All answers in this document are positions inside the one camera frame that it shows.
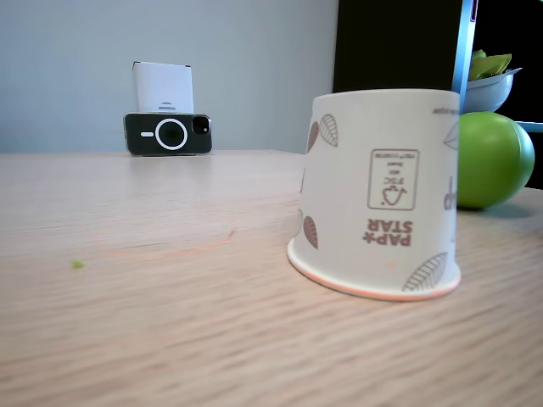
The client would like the green ball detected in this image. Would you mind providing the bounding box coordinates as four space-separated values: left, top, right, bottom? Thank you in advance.
456 111 536 211

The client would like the white leaf-print paper cup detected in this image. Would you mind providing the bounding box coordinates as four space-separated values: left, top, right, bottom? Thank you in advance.
287 88 462 303

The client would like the white cardboard box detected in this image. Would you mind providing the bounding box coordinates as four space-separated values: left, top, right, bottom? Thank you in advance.
132 61 195 116

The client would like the white bowl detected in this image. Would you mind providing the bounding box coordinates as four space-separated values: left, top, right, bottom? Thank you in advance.
463 67 523 115

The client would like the green leafy plant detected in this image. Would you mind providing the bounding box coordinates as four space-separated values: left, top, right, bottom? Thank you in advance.
467 49 513 81

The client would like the black smartphone with ring case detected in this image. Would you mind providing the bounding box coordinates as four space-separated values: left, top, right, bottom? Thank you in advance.
123 112 213 158

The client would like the blue shelf frame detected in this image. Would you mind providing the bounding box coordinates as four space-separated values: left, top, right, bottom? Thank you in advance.
451 0 543 134

